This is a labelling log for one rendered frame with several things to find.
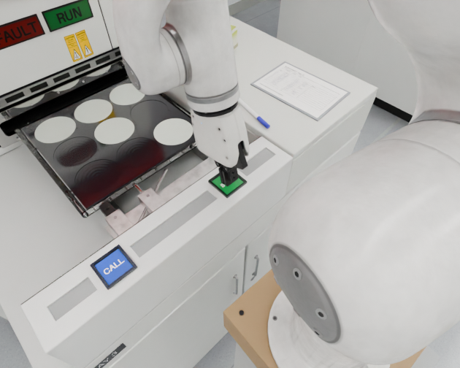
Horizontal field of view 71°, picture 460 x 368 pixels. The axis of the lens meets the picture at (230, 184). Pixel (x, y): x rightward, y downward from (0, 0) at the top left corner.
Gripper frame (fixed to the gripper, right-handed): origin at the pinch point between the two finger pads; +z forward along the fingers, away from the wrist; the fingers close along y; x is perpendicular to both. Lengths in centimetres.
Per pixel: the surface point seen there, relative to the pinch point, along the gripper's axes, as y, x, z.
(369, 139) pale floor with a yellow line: -39, 143, 93
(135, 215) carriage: -14.1, -16.3, 8.4
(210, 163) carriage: -14.2, 5.3, 8.4
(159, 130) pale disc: -29.8, 2.4, 3.0
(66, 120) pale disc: -49, -13, -1
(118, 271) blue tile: 0.5, -25.9, 2.9
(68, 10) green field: -54, 1, -24
